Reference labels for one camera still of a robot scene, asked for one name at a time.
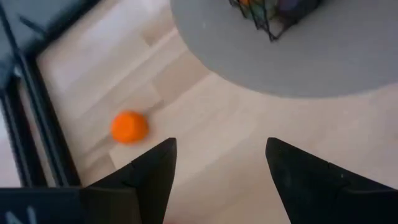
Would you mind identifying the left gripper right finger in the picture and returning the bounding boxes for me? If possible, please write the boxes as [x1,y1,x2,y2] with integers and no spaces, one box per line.
[266,137,374,224]

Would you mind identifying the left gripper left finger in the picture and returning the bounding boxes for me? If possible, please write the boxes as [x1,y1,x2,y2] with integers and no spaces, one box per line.
[81,137,178,224]

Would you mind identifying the orange mandarin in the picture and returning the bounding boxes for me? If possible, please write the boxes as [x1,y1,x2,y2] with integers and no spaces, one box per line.
[109,110,150,146]

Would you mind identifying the round grey placemat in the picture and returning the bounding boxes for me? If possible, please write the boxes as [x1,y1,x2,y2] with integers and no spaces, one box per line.
[170,0,398,100]

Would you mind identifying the black table frame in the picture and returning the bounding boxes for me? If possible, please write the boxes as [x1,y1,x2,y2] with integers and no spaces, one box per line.
[0,0,103,188]

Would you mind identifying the black wire basket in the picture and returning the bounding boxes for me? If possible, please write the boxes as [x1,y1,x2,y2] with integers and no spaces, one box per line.
[228,0,322,42]

